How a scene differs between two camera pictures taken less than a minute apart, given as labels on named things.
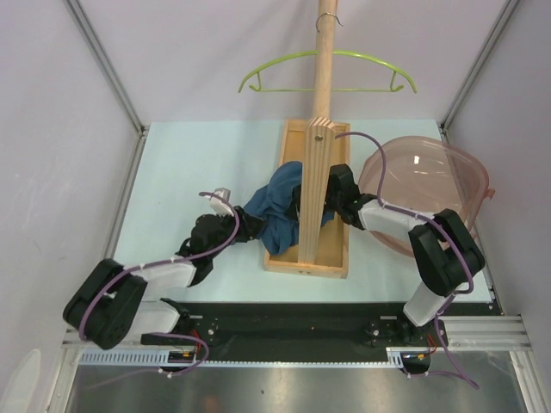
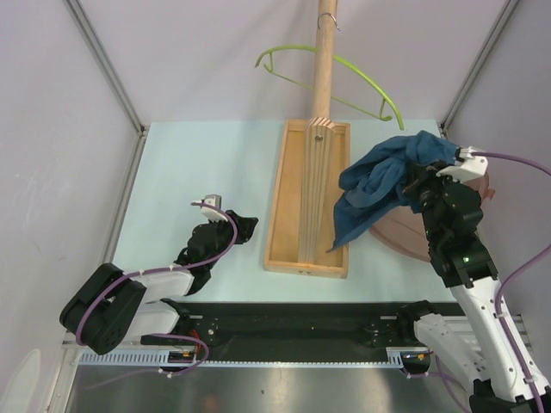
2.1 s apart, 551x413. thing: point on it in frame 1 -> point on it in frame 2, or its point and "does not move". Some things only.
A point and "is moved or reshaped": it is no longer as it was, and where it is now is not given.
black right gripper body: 332,201 -> 429,186
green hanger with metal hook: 387,65 is moved or reshaped
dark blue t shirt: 281,229 -> 374,175
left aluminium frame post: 89,33 does not move
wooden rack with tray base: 318,144 does not move
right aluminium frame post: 509,8 does not move
